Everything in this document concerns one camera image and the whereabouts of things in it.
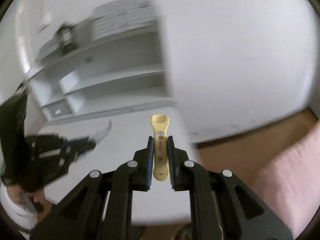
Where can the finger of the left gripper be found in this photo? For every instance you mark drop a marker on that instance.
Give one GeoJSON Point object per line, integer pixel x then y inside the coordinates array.
{"type": "Point", "coordinates": [83, 148]}
{"type": "Point", "coordinates": [75, 141]}

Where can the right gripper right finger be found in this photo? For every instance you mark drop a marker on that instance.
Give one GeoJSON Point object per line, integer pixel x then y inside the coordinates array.
{"type": "Point", "coordinates": [222, 206]}

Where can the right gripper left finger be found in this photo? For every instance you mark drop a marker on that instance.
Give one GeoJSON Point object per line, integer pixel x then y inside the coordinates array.
{"type": "Point", "coordinates": [99, 207]}

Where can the white wrapper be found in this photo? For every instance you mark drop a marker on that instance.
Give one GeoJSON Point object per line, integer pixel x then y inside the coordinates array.
{"type": "Point", "coordinates": [102, 134]}

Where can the yellow tube wrapper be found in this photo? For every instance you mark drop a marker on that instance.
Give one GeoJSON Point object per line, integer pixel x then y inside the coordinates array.
{"type": "Point", "coordinates": [160, 124]}

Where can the person left hand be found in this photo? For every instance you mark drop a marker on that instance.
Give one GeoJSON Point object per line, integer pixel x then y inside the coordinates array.
{"type": "Point", "coordinates": [31, 200]}

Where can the pink bed sheet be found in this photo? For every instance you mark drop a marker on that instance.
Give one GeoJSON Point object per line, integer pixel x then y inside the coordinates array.
{"type": "Point", "coordinates": [289, 184]}

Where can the white desk hutch shelf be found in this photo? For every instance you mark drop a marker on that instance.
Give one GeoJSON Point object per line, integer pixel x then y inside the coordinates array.
{"type": "Point", "coordinates": [109, 63]}

